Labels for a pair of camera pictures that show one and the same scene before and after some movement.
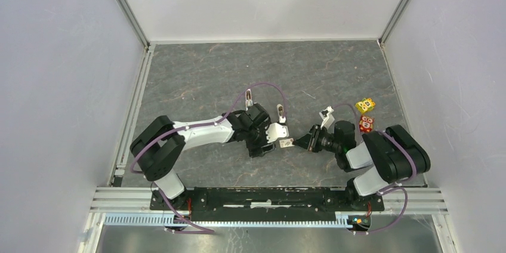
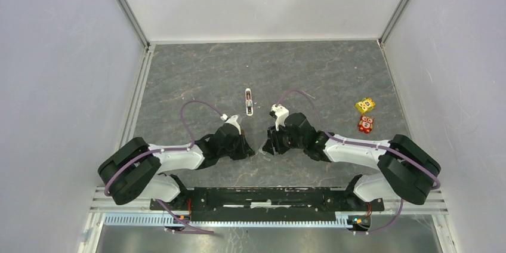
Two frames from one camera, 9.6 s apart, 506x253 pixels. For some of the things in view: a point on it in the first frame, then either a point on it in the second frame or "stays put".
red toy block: (366, 123) stays put
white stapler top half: (248, 99) stays put
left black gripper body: (254, 144) → (235, 151)
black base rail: (265, 204) stays put
